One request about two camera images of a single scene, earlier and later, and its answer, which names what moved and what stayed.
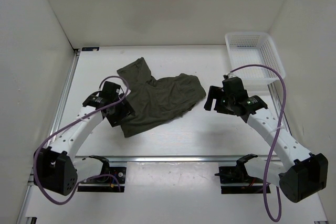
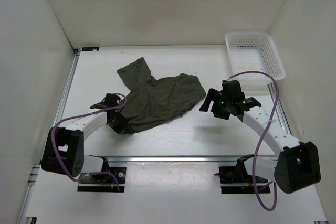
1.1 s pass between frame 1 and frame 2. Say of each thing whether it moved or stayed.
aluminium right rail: stayed
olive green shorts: stayed
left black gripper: moved
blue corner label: stayed
